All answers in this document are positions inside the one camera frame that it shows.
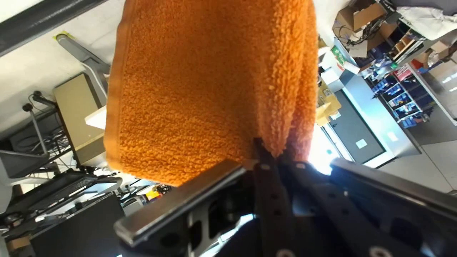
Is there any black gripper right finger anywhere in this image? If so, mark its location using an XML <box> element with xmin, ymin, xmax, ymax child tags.
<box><xmin>280</xmin><ymin>155</ymin><xmax>457</xmax><ymax>257</ymax></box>

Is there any black metal rod frame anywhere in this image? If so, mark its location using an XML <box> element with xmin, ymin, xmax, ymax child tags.
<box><xmin>0</xmin><ymin>0</ymin><xmax>109</xmax><ymax>57</ymax></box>

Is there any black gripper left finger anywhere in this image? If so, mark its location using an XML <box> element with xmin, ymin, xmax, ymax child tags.
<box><xmin>113</xmin><ymin>137</ymin><xmax>299</xmax><ymax>257</ymax></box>

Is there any orange terry towel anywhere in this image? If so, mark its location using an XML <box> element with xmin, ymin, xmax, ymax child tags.
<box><xmin>103</xmin><ymin>0</ymin><xmax>320</xmax><ymax>188</ymax></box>

